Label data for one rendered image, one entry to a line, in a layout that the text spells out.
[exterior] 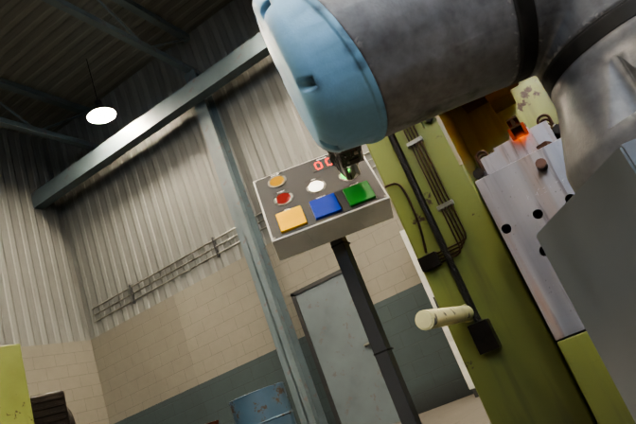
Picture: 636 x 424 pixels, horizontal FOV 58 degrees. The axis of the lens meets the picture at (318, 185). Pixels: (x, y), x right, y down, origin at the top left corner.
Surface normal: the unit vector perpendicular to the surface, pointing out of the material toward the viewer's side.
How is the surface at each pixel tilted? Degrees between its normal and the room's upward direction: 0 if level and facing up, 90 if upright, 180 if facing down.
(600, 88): 70
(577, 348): 90
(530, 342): 90
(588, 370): 90
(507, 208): 90
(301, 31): 100
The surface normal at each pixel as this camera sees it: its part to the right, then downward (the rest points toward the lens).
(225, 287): -0.45, -0.16
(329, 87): 0.07, 0.40
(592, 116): -0.96, -0.10
